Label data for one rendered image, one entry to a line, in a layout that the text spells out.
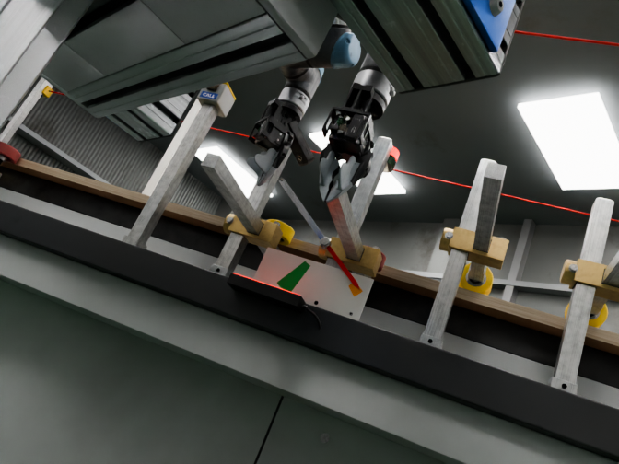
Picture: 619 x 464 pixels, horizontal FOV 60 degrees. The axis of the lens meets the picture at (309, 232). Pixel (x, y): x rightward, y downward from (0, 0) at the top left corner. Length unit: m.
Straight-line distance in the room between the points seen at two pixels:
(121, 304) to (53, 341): 0.37
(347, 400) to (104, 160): 7.47
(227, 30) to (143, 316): 0.99
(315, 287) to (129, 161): 7.47
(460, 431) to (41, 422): 1.07
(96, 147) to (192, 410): 7.10
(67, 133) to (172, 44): 7.75
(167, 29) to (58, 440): 1.29
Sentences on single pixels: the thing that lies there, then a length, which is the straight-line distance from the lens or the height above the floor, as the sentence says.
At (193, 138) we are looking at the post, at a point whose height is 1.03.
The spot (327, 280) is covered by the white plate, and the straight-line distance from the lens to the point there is 1.17.
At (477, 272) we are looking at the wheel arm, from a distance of 1.29.
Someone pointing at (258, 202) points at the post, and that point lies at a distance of 1.31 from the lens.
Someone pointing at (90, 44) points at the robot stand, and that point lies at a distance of 0.55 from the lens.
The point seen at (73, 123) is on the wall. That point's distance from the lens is 8.25.
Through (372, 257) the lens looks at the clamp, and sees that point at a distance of 1.18.
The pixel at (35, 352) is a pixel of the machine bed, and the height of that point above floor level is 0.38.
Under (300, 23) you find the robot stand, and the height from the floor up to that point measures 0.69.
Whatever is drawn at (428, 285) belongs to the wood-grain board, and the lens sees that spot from 1.33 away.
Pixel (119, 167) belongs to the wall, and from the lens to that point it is 8.45.
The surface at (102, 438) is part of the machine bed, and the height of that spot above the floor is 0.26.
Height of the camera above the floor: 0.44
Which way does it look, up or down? 20 degrees up
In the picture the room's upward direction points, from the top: 24 degrees clockwise
